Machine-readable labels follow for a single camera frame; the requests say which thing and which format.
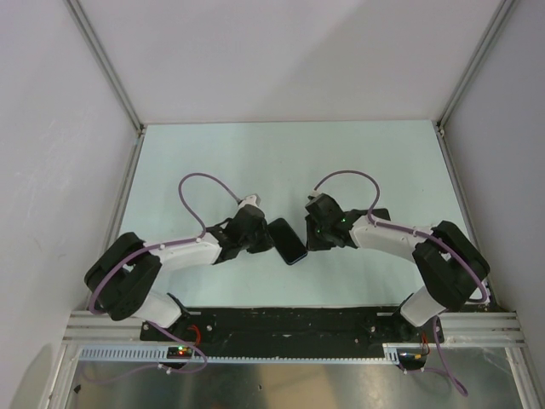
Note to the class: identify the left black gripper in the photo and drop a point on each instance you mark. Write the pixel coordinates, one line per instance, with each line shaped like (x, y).
(266, 242)

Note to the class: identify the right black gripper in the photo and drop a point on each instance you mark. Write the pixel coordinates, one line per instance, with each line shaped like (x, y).
(312, 244)

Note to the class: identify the black smartphone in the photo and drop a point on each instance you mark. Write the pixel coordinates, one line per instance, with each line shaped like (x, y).
(286, 241)

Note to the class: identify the black phone case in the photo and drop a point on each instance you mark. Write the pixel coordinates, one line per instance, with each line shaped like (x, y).
(381, 213)

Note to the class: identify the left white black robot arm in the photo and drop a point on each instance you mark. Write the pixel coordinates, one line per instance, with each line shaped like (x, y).
(121, 280)

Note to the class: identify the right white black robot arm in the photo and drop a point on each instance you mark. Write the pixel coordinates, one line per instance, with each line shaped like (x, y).
(451, 267)

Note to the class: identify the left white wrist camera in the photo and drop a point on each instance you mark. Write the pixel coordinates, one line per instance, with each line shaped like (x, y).
(253, 200)

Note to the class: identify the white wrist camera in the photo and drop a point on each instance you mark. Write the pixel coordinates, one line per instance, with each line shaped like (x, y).
(315, 196)
(253, 200)

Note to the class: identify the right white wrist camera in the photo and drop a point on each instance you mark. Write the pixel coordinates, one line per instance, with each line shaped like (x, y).
(315, 196)

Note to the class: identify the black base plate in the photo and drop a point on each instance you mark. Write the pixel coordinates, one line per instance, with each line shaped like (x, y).
(294, 330)

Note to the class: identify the slotted cable duct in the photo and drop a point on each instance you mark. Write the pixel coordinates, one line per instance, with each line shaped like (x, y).
(385, 354)

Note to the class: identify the right aluminium frame post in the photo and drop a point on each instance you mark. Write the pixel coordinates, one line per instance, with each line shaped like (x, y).
(485, 45)

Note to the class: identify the aluminium frame post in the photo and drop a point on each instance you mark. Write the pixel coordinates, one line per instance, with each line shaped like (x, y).
(97, 49)
(485, 45)

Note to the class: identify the left aluminium frame post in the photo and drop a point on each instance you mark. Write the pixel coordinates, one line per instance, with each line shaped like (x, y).
(97, 49)

